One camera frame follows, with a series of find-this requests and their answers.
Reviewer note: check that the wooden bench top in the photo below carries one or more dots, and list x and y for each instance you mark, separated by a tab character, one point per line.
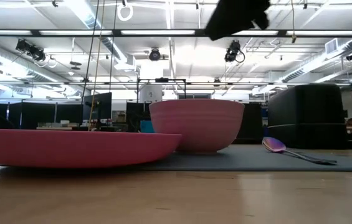
54	127

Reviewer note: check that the black ceiling camera cluster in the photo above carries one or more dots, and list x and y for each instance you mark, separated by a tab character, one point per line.
34	53

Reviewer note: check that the black computer monitor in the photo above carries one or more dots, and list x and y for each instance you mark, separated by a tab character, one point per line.
101	105

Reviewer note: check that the black toaster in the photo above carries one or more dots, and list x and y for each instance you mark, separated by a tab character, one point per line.
306	115

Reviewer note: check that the dark office partition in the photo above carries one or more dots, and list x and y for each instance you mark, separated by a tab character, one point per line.
38	115

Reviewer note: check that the blue-grey placemat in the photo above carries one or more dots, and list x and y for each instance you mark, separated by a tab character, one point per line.
241	160

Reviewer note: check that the white air vent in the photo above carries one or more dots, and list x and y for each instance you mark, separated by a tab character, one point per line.
331	46

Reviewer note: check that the black overhead beam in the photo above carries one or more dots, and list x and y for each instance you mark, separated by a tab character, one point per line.
116	32

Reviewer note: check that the black cabinet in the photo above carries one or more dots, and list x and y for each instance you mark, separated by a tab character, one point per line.
252	124

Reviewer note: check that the silver ventilation duct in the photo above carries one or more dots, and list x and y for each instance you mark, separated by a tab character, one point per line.
82	12
306	70

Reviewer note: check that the blue plastic tray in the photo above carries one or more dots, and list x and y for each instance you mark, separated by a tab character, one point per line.
147	127

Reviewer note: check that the pink plate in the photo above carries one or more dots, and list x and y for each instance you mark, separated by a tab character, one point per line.
69	149

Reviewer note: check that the pink ribbed bowl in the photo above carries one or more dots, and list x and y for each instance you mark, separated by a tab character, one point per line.
200	124

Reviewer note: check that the round black ceiling camera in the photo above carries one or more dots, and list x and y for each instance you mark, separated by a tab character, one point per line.
154	55

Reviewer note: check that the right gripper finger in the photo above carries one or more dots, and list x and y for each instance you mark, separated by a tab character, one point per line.
231	18

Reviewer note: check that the iridescent metal spoon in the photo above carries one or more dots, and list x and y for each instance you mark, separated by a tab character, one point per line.
273	144

